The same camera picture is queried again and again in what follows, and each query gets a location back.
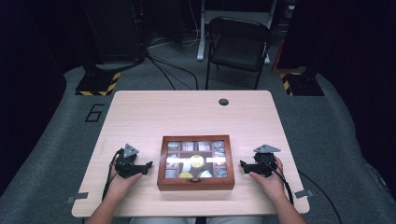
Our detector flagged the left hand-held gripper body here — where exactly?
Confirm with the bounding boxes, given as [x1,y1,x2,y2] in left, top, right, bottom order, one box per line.
[114,143,146,179]

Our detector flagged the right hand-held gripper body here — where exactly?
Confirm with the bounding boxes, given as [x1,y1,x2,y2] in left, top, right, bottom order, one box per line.
[252,144,282,178]

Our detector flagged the wooden box with glass lid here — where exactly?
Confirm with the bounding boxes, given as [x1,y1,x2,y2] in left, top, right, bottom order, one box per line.
[157,134,235,191]

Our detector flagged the person's right hand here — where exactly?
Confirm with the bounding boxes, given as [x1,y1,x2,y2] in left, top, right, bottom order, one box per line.
[248,156,290,201]

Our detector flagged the person's left hand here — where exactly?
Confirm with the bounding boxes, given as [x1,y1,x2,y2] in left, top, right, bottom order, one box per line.
[106,172,144,203]

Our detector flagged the grey tape piece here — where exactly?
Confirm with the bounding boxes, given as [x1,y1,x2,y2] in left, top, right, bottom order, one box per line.
[65,191,90,204]
[293,189,315,200]

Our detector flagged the black stand with striped base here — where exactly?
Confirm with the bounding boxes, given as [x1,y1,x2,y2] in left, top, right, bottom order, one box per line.
[279,66,325,97]
[75,46,122,97]

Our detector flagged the black folding chair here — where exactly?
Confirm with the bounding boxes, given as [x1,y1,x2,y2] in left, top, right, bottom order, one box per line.
[205,16,274,91]

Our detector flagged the dark curtain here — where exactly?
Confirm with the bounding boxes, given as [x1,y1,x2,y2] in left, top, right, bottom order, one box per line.
[278,0,396,202]
[0,0,87,195]

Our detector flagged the black equipment cabinet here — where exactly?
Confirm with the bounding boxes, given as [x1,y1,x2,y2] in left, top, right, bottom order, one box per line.
[79,0,148,65]

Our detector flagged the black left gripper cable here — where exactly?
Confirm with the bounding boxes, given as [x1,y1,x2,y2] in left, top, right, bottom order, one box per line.
[101,148,125,202]

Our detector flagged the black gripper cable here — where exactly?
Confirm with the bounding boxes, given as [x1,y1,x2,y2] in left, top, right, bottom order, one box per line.
[260,154,344,224]
[101,148,125,202]

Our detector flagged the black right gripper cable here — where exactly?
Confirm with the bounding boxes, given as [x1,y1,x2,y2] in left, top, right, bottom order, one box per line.
[260,154,344,224]

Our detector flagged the black floor cable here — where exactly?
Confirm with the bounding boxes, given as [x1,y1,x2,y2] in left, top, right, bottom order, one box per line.
[146,53,200,91]
[147,56,177,91]

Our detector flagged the white floor cables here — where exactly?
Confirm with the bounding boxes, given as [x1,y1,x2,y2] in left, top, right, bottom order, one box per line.
[148,6,201,49]

